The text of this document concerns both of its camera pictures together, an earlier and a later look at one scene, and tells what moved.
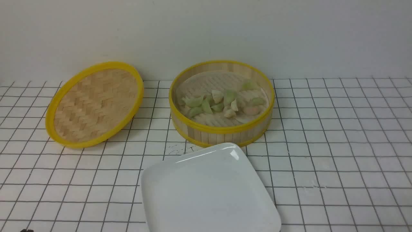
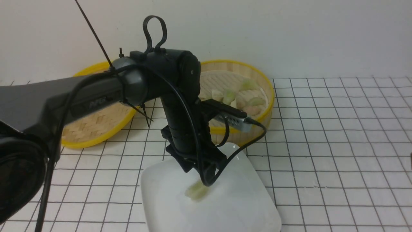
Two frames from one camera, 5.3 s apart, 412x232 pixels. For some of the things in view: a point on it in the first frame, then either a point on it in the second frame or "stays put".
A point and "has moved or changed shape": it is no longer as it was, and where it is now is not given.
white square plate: [216, 188] stays put
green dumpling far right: [249, 86] stays put
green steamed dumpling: [194, 102] has moved or changed shape
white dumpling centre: [218, 94] stays put
